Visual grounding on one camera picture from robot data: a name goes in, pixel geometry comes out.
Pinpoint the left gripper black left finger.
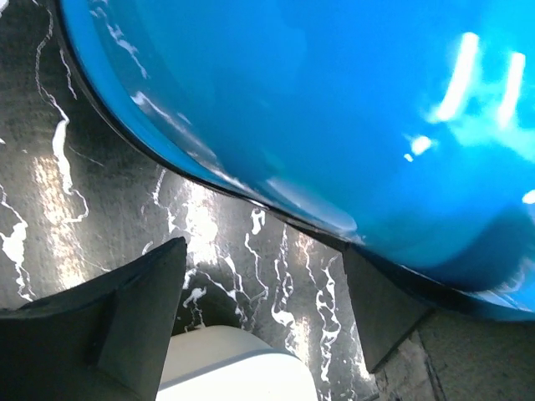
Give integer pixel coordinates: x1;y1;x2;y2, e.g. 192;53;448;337
1;237;186;400

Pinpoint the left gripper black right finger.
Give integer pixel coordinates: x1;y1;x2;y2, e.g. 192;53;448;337
342;246;432;373

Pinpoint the blue fish print suitcase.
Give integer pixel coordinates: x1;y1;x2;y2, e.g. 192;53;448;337
56;0;535;323

